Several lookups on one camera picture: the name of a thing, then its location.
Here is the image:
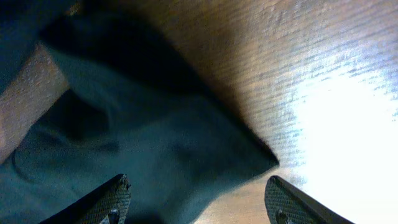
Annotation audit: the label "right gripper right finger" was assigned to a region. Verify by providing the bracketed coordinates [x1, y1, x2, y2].
[264, 175, 352, 224]

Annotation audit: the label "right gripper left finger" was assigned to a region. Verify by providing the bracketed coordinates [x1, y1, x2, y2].
[41, 174, 131, 224]

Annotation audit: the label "black leggings with red waistband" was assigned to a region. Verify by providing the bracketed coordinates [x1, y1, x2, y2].
[1, 1, 278, 223]

